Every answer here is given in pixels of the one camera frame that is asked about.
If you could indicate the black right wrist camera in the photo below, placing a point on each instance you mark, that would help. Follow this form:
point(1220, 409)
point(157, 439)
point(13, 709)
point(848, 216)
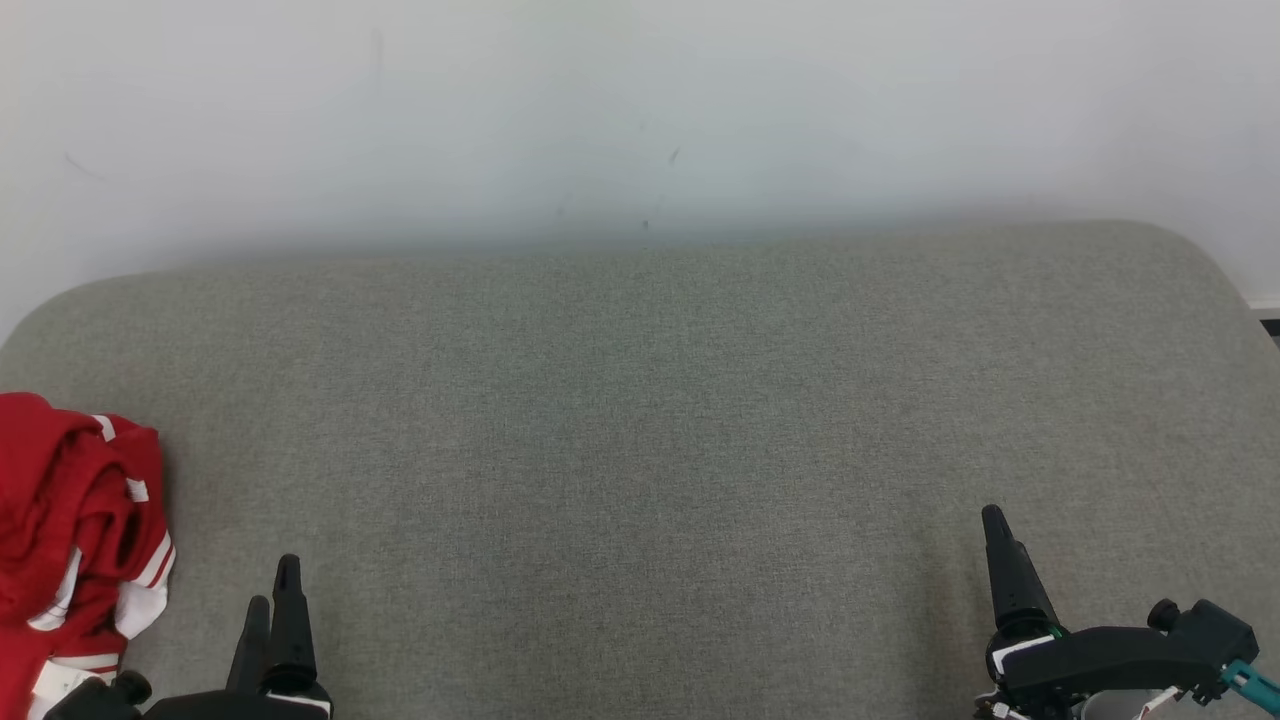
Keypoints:
point(1210, 635)

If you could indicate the red shorts white trim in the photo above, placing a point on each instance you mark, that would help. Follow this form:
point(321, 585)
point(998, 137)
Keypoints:
point(50, 470)

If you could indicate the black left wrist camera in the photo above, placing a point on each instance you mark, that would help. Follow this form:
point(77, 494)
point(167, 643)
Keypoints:
point(95, 700)

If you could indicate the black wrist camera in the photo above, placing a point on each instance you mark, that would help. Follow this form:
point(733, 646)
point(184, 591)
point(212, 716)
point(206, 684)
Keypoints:
point(1210, 635)
point(95, 700)

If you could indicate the grey fabric sofa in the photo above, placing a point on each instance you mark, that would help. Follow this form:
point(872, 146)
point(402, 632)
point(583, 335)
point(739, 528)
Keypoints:
point(640, 420)

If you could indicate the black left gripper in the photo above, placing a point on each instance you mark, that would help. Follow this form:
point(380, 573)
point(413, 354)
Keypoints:
point(240, 707)

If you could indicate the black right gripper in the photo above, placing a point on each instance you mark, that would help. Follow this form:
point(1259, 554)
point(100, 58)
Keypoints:
point(1100, 660)

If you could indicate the red white basketball jersey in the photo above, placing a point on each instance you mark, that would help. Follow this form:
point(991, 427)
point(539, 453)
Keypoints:
point(140, 605)

